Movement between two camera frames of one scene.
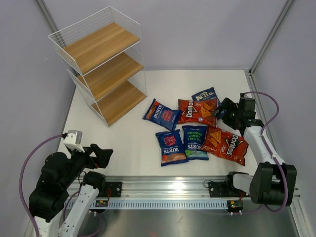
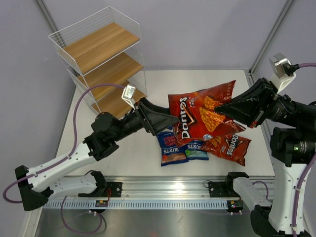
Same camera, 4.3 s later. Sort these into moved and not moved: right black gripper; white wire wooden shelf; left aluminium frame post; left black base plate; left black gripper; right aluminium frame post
Moved: right black gripper; left black gripper
Not moved: right aluminium frame post; left black base plate; left aluminium frame post; white wire wooden shelf
